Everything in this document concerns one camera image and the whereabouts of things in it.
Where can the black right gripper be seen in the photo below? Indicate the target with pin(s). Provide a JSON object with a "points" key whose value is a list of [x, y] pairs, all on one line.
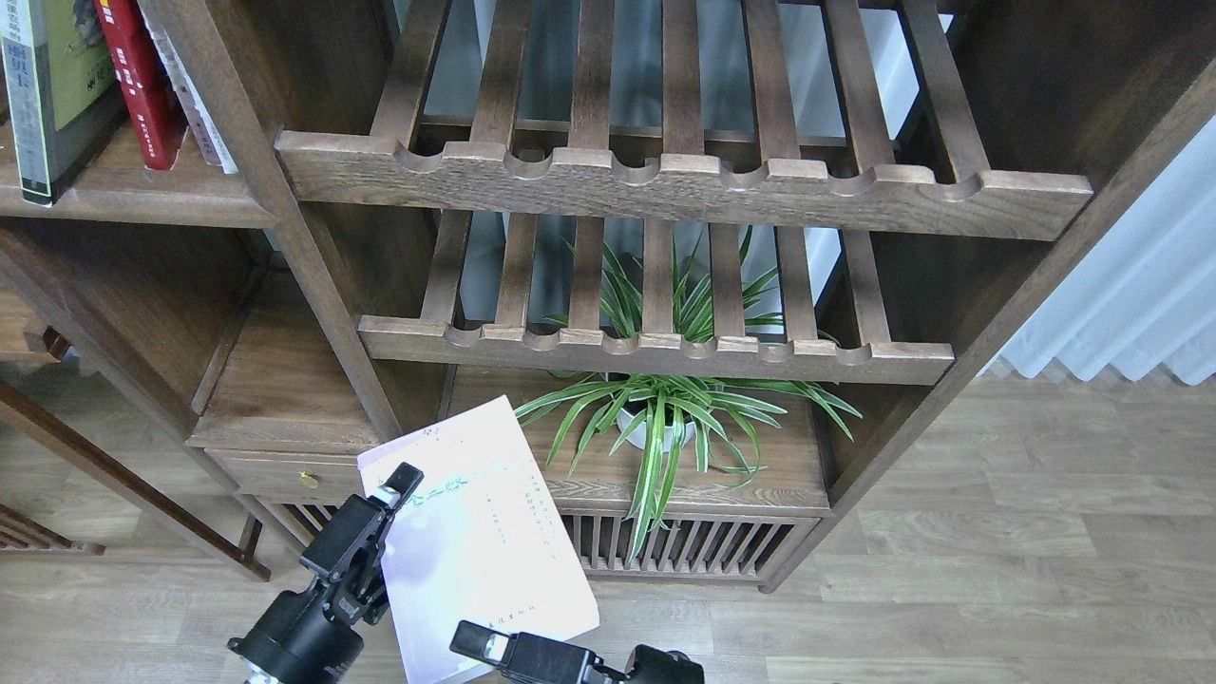
{"points": [[529, 658]]}

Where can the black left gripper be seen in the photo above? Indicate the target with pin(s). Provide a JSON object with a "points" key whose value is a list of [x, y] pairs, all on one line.
{"points": [[308, 637]]}

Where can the white paperback book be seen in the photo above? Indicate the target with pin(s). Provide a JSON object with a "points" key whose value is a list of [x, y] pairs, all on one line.
{"points": [[480, 539]]}

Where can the red paperback book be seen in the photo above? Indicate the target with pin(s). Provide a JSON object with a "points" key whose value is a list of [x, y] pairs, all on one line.
{"points": [[150, 99]]}

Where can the green and black book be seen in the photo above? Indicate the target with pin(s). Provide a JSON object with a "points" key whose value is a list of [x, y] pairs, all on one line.
{"points": [[63, 95]]}

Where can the brass drawer knob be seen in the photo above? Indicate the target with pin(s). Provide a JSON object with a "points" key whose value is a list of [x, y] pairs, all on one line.
{"points": [[308, 479]]}

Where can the green spider plant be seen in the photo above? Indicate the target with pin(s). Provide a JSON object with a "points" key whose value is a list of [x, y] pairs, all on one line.
{"points": [[670, 409]]}

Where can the white upright book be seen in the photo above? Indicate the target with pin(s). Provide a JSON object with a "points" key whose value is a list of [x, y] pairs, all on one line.
{"points": [[211, 145]]}

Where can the dark wooden bookshelf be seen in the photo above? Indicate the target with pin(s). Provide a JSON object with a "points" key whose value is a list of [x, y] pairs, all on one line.
{"points": [[884, 190]]}

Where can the white curtain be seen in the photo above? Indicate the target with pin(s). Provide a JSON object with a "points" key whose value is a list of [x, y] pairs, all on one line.
{"points": [[1143, 299]]}

